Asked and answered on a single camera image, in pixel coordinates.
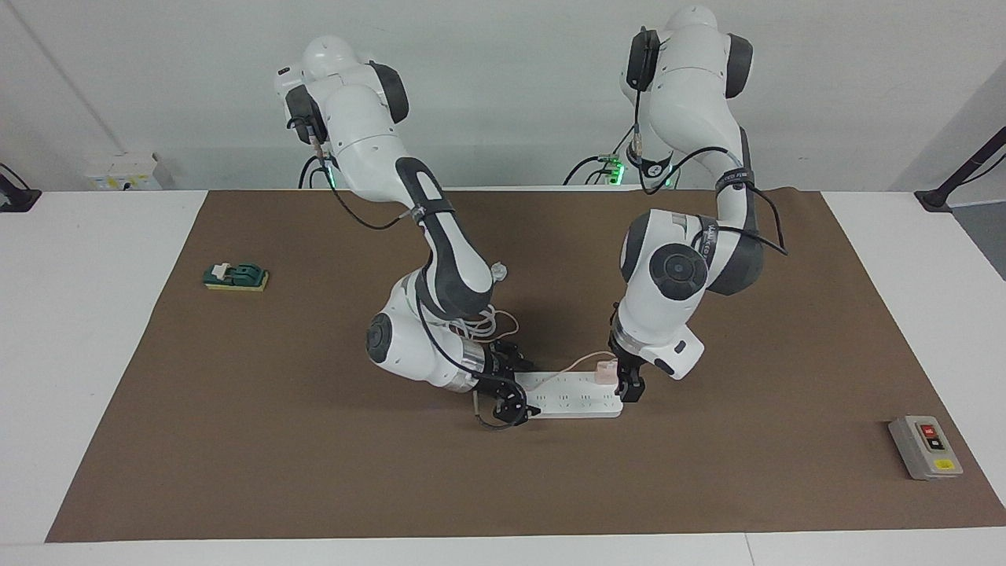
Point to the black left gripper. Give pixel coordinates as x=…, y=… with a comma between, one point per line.
x=630, y=371

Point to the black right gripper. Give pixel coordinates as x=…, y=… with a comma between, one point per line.
x=497, y=373

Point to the pink charger adapter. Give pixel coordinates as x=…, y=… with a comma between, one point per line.
x=605, y=372

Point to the white power strip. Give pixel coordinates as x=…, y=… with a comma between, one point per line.
x=574, y=401

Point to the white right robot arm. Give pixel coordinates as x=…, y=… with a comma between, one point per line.
x=369, y=149

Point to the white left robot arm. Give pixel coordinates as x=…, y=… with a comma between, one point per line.
x=668, y=291

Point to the brown table mat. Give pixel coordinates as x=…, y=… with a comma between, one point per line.
x=314, y=472

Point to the black clamp stand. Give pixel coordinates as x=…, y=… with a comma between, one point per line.
x=939, y=198
x=16, y=198

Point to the green knife switch yellow base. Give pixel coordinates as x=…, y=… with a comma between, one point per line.
x=240, y=277

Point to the grey push-button switch box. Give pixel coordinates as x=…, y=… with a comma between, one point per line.
x=927, y=448

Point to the white wall socket box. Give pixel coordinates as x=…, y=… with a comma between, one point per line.
x=122, y=173

